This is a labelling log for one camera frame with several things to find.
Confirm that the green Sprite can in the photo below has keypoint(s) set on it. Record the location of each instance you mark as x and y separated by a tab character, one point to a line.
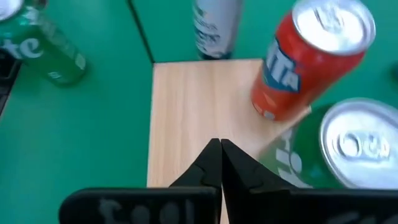
46	53
357	146

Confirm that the wooden shelf with black frame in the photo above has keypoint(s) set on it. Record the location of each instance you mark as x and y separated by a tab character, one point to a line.
192	124

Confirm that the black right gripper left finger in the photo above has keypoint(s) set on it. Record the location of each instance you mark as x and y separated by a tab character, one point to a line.
174	202

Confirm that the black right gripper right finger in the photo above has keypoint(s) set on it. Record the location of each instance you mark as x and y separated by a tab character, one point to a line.
280	207

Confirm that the red Fanta can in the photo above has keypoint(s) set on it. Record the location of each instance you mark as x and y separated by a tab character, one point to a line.
289	84

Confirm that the white Celsius can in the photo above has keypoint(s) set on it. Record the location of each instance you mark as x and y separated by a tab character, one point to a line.
217	28

